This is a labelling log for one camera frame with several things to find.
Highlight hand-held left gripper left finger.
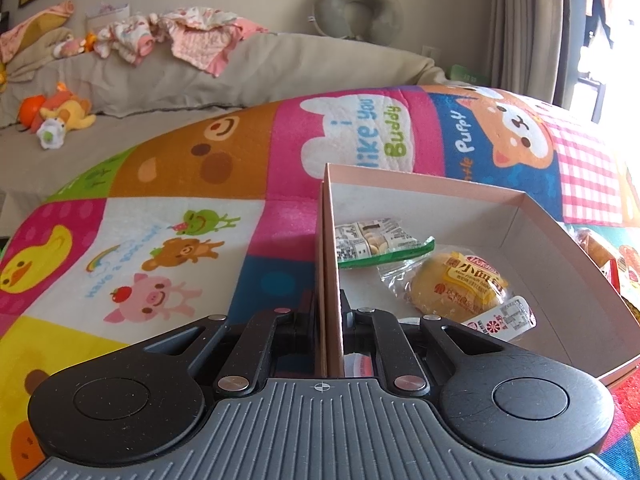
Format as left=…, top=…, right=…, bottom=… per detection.
left=131, top=305, right=318, bottom=394

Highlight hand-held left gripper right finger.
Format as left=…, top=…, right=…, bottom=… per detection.
left=340, top=289, right=512, bottom=397

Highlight pink cardboard box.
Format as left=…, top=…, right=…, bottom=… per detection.
left=316, top=162, right=640, bottom=387

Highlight green white snack packet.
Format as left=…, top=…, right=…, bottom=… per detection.
left=334, top=217, right=436, bottom=270

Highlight yellow bread packet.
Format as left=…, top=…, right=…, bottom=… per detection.
left=377, top=250, right=510, bottom=320

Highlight white red small packet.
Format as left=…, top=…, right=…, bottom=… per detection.
left=460, top=296, right=537, bottom=342

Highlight colourful printed play mat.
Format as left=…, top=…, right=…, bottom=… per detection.
left=0, top=84, right=640, bottom=480

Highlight orange red snack packets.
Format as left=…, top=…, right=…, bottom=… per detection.
left=570, top=227, right=640, bottom=311

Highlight beige sofa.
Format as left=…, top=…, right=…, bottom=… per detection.
left=0, top=30, right=451, bottom=238

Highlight pink quilted cloth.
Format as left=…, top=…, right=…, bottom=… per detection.
left=150, top=6, right=278, bottom=77

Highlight white green small toy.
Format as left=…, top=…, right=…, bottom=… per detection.
left=36, top=115, right=68, bottom=151

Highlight orange yellow plush toy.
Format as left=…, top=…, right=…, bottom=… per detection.
left=20, top=82, right=97, bottom=133

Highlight grey neck pillow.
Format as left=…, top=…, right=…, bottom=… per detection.
left=312, top=0, right=405, bottom=43

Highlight white pink patterned garment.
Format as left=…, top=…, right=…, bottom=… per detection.
left=94, top=14, right=167, bottom=65

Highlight beige curtain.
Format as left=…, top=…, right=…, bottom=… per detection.
left=487, top=0, right=566, bottom=106

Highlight small orange pink plush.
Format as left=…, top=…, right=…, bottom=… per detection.
left=52, top=32, right=98, bottom=58

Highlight white paper card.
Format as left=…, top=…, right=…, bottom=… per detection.
left=85, top=4, right=132, bottom=32

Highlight pink yellow cloth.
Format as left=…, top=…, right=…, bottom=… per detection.
left=0, top=1, right=76, bottom=63

